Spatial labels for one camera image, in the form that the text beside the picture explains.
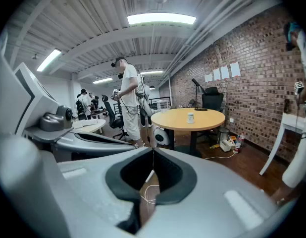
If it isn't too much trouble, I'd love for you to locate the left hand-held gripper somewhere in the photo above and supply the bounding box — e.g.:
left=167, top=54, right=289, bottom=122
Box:
left=0, top=41, right=138, bottom=163

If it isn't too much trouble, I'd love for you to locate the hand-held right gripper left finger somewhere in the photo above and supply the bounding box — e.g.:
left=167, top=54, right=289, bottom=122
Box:
left=44, top=147, right=154, bottom=238

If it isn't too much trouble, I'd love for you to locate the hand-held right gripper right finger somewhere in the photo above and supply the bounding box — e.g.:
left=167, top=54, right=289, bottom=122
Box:
left=137, top=147, right=278, bottom=238

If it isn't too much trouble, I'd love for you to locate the white oval table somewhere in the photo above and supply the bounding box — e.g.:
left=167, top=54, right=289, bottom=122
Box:
left=72, top=119, right=106, bottom=134

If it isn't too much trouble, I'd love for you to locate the black swivel office chair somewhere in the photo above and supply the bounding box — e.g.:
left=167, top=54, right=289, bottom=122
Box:
left=102, top=94, right=129, bottom=140

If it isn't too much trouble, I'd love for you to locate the white box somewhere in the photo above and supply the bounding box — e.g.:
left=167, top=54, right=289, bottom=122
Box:
left=219, top=139, right=236, bottom=153

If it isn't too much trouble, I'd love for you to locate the black table base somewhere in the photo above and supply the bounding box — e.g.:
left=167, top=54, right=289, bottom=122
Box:
left=167, top=129, right=202, bottom=158

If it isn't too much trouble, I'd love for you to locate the red label plastic bottle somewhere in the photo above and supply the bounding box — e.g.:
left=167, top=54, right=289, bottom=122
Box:
left=234, top=132, right=245, bottom=154

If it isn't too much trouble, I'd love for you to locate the silver trash bin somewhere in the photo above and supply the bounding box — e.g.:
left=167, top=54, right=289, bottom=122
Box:
left=217, top=127, right=230, bottom=145

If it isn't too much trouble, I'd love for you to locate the white backpack shell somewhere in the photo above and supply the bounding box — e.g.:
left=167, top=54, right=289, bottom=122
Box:
left=153, top=127, right=171, bottom=147

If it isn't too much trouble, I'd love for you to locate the black stair railing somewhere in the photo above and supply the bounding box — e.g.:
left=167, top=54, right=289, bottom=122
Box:
left=149, top=96, right=171, bottom=110

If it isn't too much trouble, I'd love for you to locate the black desk lamp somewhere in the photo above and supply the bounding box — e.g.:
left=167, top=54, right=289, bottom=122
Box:
left=191, top=78, right=209, bottom=112

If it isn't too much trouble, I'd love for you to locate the black mesh office chair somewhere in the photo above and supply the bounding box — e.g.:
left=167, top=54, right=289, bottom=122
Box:
left=201, top=87, right=225, bottom=113

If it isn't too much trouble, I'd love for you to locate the white square side table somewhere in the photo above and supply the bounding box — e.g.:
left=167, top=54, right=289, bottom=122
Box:
left=258, top=112, right=306, bottom=176

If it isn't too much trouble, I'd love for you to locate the white floor cable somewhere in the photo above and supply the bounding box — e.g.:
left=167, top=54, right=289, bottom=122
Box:
left=204, top=149, right=237, bottom=160

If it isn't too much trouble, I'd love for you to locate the white power cable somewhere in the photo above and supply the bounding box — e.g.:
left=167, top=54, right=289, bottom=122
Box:
left=140, top=183, right=160, bottom=204

